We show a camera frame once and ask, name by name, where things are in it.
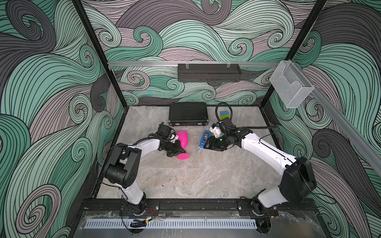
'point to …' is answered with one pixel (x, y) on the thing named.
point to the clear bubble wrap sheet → (161, 164)
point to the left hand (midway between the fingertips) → (185, 151)
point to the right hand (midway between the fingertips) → (205, 148)
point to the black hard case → (188, 113)
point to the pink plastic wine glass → (183, 137)
